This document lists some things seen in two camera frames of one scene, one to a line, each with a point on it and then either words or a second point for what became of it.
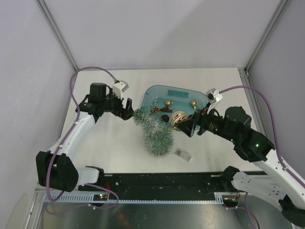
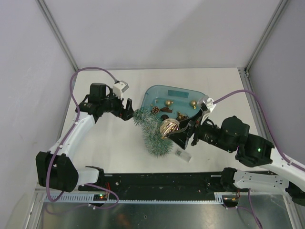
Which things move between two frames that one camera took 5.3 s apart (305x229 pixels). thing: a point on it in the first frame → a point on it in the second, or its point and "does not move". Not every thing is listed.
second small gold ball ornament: (194, 103) does not move
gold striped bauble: (177, 118) → (168, 126)
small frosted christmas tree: (157, 136) does not move
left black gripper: (124, 113) does not move
